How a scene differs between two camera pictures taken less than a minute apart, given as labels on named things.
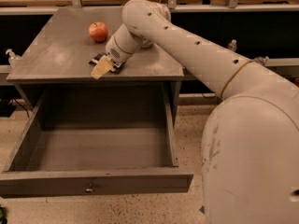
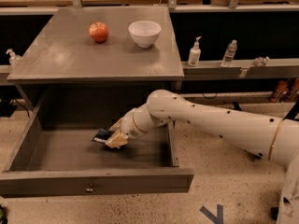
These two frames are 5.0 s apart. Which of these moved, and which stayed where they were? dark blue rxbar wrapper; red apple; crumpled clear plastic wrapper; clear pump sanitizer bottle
Moved: dark blue rxbar wrapper
Stayed: crumpled clear plastic wrapper; clear pump sanitizer bottle; red apple
